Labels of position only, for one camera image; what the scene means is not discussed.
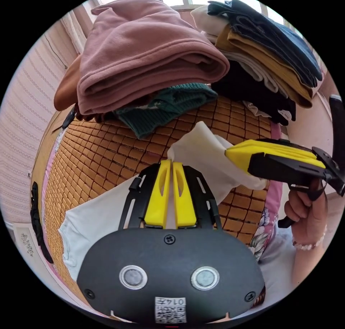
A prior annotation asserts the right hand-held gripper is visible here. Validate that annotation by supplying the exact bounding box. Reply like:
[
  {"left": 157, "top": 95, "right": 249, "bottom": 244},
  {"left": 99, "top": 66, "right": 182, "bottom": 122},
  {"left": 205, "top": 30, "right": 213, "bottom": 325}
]
[{"left": 225, "top": 139, "right": 345, "bottom": 228}]

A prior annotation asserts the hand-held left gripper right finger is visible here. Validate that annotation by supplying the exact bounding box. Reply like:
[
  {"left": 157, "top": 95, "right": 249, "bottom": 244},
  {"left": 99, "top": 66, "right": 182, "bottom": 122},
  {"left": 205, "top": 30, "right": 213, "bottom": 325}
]
[{"left": 172, "top": 162, "right": 197, "bottom": 229}]

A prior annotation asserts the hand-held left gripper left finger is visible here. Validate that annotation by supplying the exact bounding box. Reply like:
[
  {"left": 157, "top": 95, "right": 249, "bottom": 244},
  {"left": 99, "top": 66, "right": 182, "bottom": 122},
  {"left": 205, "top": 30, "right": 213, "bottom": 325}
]
[{"left": 144, "top": 159, "right": 172, "bottom": 229}]

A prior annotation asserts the white long sleeve shirt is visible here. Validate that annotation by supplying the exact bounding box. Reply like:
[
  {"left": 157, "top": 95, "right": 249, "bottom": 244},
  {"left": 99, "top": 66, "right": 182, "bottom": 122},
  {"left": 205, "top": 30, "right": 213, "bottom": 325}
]
[{"left": 59, "top": 121, "right": 269, "bottom": 282}]

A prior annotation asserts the person's right forearm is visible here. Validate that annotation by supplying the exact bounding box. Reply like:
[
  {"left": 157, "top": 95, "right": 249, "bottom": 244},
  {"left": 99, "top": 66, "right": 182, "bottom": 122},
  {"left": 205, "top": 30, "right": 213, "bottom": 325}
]
[{"left": 292, "top": 225, "right": 334, "bottom": 292}]

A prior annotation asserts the person's right hand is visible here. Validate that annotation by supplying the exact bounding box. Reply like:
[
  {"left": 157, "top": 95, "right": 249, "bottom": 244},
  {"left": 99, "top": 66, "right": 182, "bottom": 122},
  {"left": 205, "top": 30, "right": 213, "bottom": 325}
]
[{"left": 284, "top": 179, "right": 328, "bottom": 245}]

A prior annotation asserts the bed with woven mat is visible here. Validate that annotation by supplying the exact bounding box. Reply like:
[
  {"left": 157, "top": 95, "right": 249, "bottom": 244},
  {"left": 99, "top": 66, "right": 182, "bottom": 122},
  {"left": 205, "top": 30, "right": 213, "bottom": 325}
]
[{"left": 29, "top": 91, "right": 287, "bottom": 309}]

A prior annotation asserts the pile of clothes with jeans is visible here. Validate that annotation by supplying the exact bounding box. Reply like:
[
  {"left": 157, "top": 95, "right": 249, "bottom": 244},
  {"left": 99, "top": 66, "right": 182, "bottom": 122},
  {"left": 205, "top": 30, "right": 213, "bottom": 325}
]
[{"left": 190, "top": 0, "right": 323, "bottom": 127}]

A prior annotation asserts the person's body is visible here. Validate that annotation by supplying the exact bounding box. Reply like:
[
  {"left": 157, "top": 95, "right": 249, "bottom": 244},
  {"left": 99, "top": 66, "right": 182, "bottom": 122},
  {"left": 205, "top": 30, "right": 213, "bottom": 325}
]
[{"left": 257, "top": 225, "right": 301, "bottom": 309}]

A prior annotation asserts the pile of clothes with pink sweater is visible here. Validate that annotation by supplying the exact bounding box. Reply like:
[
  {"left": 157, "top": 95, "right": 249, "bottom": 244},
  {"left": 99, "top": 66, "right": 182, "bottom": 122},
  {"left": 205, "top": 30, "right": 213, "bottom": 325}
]
[{"left": 53, "top": 0, "right": 231, "bottom": 140}]

